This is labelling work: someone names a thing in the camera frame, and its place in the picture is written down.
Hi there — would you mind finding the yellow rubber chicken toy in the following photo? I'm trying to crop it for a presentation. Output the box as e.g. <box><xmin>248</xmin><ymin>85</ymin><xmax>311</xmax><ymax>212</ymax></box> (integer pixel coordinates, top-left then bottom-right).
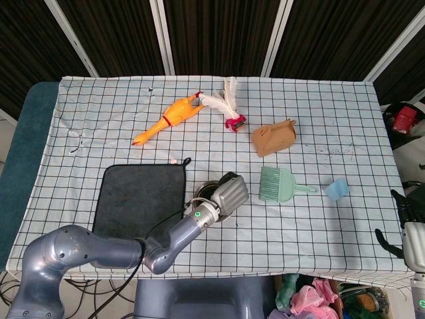
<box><xmin>131</xmin><ymin>91</ymin><xmax>204</xmax><ymax>147</ymax></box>

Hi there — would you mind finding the mint green hand brush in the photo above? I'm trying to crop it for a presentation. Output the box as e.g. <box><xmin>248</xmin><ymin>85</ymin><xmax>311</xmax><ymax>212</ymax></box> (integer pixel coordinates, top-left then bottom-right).
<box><xmin>258</xmin><ymin>165</ymin><xmax>319</xmax><ymax>203</ymax></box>

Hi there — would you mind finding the black waste bin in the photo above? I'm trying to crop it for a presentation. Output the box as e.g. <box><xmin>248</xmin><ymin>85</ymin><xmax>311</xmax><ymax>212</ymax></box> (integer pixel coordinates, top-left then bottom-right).
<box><xmin>381</xmin><ymin>102</ymin><xmax>425</xmax><ymax>150</ymax></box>

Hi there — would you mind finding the green plastic bag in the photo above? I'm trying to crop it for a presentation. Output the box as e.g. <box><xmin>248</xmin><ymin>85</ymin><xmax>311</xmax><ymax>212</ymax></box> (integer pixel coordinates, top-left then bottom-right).
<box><xmin>275</xmin><ymin>274</ymin><xmax>299</xmax><ymax>312</ymax></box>

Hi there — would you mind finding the red carton box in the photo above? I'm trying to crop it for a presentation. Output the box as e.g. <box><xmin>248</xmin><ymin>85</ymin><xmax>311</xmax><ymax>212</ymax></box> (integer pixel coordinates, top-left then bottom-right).
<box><xmin>392</xmin><ymin>106</ymin><xmax>418</xmax><ymax>136</ymax></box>

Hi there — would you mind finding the white partition frame post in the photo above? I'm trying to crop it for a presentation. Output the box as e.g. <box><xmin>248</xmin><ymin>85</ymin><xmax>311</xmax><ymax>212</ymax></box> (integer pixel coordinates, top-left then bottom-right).
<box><xmin>363</xmin><ymin>15</ymin><xmax>425</xmax><ymax>82</ymax></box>
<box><xmin>148</xmin><ymin>0</ymin><xmax>176</xmax><ymax>76</ymax></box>
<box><xmin>44</xmin><ymin>0</ymin><xmax>100</xmax><ymax>78</ymax></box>
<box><xmin>260</xmin><ymin>0</ymin><xmax>294</xmax><ymax>77</ymax></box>

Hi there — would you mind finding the dark grey towel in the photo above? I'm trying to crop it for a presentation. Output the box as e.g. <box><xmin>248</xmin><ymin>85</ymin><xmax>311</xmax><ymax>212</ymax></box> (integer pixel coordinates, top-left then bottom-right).
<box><xmin>91</xmin><ymin>157</ymin><xmax>193</xmax><ymax>241</ymax></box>

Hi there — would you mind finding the metal bowl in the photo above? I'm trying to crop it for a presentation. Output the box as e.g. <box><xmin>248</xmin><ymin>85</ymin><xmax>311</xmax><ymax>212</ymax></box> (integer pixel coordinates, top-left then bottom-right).
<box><xmin>193</xmin><ymin>179</ymin><xmax>235</xmax><ymax>223</ymax></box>

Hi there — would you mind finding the white black checkered tablecloth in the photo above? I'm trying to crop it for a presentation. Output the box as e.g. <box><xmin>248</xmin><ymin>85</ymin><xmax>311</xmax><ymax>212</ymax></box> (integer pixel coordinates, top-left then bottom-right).
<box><xmin>6</xmin><ymin>75</ymin><xmax>420</xmax><ymax>286</ymax></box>

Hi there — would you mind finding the white feather shuttlecock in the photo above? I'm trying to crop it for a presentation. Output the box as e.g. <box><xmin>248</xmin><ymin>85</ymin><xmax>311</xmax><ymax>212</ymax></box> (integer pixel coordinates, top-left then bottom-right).
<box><xmin>198</xmin><ymin>76</ymin><xmax>247</xmax><ymax>133</ymax></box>

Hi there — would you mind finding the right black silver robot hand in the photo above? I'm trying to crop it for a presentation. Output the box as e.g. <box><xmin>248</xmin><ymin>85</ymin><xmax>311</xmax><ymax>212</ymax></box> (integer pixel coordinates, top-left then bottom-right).
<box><xmin>375</xmin><ymin>189</ymin><xmax>425</xmax><ymax>274</ymax></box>

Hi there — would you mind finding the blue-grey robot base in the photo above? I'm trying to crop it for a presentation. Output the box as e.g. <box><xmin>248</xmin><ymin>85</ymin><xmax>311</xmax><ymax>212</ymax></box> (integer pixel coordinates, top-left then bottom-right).
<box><xmin>134</xmin><ymin>275</ymin><xmax>275</xmax><ymax>319</ymax></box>

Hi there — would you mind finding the pink plastic bag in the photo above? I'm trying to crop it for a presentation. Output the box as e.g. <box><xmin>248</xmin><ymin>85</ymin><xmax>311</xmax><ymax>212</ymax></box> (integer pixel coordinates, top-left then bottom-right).
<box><xmin>290</xmin><ymin>278</ymin><xmax>339</xmax><ymax>319</ymax></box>

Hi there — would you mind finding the small light blue cloth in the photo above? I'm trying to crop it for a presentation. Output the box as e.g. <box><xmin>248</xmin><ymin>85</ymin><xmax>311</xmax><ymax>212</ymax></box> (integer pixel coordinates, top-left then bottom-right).
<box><xmin>323</xmin><ymin>177</ymin><xmax>351</xmax><ymax>203</ymax></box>

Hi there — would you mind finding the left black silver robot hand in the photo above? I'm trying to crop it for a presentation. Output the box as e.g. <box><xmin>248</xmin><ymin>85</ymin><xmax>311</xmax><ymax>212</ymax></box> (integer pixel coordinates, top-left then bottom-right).
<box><xmin>209</xmin><ymin>171</ymin><xmax>250</xmax><ymax>217</ymax></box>

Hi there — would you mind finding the brown paper takeaway box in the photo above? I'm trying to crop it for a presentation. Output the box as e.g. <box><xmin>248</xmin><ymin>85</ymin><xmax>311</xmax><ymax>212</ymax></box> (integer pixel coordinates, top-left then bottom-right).
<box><xmin>251</xmin><ymin>119</ymin><xmax>298</xmax><ymax>158</ymax></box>

